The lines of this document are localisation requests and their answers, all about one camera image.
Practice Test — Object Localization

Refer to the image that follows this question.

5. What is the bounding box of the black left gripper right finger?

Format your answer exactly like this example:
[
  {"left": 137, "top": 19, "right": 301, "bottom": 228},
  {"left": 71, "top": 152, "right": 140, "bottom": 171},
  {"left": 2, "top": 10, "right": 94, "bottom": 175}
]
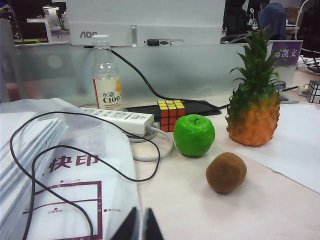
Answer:
[{"left": 144, "top": 207, "right": 165, "bottom": 240}]

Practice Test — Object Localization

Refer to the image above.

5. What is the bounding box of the white power strip cable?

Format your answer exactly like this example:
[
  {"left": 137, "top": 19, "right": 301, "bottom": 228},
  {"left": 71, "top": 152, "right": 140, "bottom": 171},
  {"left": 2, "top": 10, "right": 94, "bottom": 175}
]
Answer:
[{"left": 126, "top": 126, "right": 175, "bottom": 162}]

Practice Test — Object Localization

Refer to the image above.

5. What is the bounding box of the silver mirror cube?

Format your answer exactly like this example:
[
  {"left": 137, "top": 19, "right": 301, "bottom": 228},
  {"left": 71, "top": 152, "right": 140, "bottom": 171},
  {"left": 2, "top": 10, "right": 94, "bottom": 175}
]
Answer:
[{"left": 307, "top": 79, "right": 320, "bottom": 104}]

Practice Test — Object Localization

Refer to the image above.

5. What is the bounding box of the coloured Rubik's cube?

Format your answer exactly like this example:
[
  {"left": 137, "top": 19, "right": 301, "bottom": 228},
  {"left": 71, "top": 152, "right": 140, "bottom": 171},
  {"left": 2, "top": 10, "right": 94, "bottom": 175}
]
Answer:
[{"left": 156, "top": 99, "right": 187, "bottom": 133}]

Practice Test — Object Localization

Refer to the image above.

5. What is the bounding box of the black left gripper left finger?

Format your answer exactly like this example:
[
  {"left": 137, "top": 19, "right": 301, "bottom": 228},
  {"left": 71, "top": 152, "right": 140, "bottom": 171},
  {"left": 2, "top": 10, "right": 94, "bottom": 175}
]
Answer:
[{"left": 119, "top": 206, "right": 142, "bottom": 240}]

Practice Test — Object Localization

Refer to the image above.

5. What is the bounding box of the black office chair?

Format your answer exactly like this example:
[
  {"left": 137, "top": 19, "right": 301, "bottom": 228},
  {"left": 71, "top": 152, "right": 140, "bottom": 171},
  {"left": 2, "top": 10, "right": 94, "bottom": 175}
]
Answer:
[{"left": 297, "top": 0, "right": 320, "bottom": 51}]

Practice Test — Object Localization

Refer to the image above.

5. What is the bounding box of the white AOC monitor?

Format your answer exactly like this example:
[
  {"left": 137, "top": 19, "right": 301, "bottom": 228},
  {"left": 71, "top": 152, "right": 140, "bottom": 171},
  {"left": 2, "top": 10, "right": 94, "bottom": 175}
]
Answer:
[{"left": 65, "top": 0, "right": 226, "bottom": 48}]

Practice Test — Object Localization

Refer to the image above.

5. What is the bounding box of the stack of white papers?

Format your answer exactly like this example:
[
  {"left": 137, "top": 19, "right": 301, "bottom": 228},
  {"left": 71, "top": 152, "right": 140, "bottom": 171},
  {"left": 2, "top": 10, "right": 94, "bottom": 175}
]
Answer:
[{"left": 0, "top": 112, "right": 69, "bottom": 226}]

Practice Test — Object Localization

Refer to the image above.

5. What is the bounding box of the green apple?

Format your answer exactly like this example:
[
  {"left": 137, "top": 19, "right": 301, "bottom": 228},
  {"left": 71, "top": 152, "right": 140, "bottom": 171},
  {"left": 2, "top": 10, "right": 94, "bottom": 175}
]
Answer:
[{"left": 173, "top": 113, "right": 216, "bottom": 158}]

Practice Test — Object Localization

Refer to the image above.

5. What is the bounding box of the white paper sheet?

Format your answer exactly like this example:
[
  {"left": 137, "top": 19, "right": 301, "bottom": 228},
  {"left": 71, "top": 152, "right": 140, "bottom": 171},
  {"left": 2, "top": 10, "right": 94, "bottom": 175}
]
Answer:
[{"left": 234, "top": 103, "right": 320, "bottom": 195}]

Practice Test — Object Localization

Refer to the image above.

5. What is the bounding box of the clear C100 drink bottle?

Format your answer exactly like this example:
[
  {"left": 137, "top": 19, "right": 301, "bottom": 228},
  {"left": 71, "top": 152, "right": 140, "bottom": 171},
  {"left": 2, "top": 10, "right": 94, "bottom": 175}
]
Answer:
[{"left": 91, "top": 34, "right": 124, "bottom": 112}]

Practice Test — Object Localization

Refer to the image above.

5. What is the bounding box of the orange pineapple with green leaves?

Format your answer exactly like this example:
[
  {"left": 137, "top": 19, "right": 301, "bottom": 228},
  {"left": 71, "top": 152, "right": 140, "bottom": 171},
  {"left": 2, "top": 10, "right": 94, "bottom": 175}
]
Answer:
[{"left": 225, "top": 25, "right": 288, "bottom": 147}]

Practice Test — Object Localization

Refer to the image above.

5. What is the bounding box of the person in dark blue shirt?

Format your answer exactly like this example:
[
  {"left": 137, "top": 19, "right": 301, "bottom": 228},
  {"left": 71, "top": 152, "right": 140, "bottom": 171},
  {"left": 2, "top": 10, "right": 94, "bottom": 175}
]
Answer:
[{"left": 258, "top": 2, "right": 287, "bottom": 41}]

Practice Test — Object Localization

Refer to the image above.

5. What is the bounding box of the grey flat metal plate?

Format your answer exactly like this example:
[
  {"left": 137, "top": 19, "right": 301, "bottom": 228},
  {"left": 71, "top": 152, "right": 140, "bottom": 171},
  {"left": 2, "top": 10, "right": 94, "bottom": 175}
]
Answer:
[{"left": 277, "top": 92, "right": 300, "bottom": 105}]

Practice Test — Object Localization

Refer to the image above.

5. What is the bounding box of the brown kiwi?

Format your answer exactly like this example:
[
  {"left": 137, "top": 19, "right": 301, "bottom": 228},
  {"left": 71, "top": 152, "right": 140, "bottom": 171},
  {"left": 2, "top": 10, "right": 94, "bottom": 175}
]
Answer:
[{"left": 205, "top": 151, "right": 248, "bottom": 194}]

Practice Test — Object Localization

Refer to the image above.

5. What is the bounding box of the white printed plastic bag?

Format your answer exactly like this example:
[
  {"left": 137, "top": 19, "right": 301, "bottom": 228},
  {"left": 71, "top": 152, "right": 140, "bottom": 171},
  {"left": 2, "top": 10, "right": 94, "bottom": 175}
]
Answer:
[{"left": 0, "top": 97, "right": 143, "bottom": 240}]

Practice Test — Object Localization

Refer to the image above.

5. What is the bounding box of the purple and white name plate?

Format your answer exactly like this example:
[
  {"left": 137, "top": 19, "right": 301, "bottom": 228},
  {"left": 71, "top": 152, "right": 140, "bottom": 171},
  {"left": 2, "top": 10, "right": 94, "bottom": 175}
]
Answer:
[{"left": 271, "top": 39, "right": 303, "bottom": 67}]

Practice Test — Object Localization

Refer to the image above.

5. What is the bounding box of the thin black cable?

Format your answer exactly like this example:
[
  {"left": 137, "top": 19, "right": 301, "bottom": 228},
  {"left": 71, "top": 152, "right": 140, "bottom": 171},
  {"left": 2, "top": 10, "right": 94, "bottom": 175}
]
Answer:
[{"left": 10, "top": 111, "right": 161, "bottom": 240}]

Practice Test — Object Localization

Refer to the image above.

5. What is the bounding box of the frosted glass desk partition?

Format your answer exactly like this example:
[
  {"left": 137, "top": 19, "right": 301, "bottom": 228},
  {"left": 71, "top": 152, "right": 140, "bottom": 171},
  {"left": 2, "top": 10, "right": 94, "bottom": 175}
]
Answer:
[{"left": 14, "top": 39, "right": 303, "bottom": 107}]

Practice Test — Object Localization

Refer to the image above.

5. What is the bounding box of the thick black monitor cable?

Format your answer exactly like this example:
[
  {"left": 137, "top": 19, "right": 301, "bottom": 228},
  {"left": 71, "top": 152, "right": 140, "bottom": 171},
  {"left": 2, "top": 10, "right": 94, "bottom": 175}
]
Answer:
[{"left": 83, "top": 44, "right": 300, "bottom": 111}]

